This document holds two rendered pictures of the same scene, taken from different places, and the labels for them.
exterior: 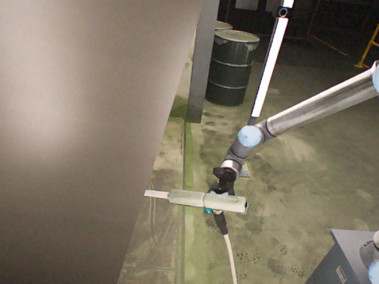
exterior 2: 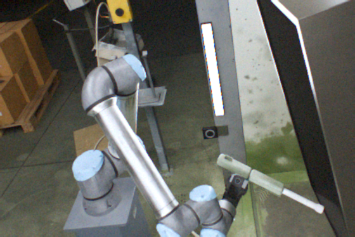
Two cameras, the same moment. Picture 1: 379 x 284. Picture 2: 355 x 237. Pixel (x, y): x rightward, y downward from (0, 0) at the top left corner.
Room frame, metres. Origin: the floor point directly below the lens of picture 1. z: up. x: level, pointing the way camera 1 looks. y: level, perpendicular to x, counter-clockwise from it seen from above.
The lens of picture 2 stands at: (1.81, -0.03, 1.93)
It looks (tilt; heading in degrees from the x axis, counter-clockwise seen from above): 29 degrees down; 189
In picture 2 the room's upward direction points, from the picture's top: 9 degrees counter-clockwise
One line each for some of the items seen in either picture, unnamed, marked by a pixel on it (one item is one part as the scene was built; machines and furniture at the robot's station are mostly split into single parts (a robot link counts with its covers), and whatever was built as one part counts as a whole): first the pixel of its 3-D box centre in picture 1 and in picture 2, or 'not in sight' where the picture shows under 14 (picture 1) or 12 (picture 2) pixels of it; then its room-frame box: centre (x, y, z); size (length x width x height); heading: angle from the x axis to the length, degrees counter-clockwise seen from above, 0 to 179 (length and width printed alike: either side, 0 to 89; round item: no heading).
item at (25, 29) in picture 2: not in sight; (19, 40); (-1.90, -2.74, 0.69); 0.38 x 0.29 x 0.36; 10
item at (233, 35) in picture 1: (236, 36); not in sight; (3.38, -0.42, 0.86); 0.54 x 0.54 x 0.01
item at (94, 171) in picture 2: not in sight; (93, 172); (0.59, -0.83, 0.83); 0.17 x 0.15 x 0.18; 137
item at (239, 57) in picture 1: (229, 69); not in sight; (3.37, -0.42, 0.44); 0.59 x 0.58 x 0.89; 19
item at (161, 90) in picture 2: not in sight; (141, 97); (-0.15, -0.79, 0.78); 0.31 x 0.23 x 0.01; 94
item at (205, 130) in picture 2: not in sight; (210, 132); (-0.08, -0.36, 0.51); 0.10 x 0.02 x 0.09; 94
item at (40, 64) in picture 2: not in sight; (32, 66); (-1.92, -2.75, 0.33); 0.38 x 0.29 x 0.36; 11
